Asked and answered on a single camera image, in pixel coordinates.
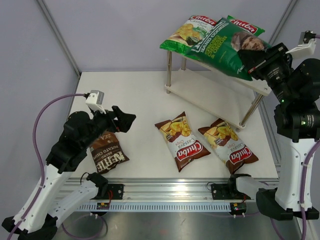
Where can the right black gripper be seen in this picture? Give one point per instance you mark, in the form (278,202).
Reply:
(272,56)

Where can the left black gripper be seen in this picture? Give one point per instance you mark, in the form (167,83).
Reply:
(125,120)

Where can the dark green Real chips bag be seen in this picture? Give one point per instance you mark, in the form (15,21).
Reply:
(219,48)

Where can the brown Chuba chips bag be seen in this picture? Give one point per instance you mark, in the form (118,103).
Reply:
(181,142)
(227,145)

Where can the green Chuba cassava chips bag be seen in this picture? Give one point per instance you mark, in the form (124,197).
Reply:
(189,34)

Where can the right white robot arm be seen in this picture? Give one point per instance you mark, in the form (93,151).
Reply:
(297,119)

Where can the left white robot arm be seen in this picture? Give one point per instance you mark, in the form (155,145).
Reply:
(40,217)

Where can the white two-tier shelf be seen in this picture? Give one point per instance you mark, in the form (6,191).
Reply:
(229,98)

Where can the brown Kettle sea salt bag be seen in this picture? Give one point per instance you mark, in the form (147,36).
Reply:
(107,153)

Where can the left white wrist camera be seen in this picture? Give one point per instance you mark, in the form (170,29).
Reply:
(94,101)

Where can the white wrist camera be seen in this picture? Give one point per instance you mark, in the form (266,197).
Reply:
(306,45)
(94,101)

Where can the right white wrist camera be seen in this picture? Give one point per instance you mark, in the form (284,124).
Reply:
(306,45)

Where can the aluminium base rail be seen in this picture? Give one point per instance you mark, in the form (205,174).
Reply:
(167,189)

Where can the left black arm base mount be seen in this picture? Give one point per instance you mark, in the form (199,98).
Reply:
(113,191)

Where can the white slotted cable duct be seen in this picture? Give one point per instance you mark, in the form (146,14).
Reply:
(148,207)

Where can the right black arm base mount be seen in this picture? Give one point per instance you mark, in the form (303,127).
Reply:
(223,192)

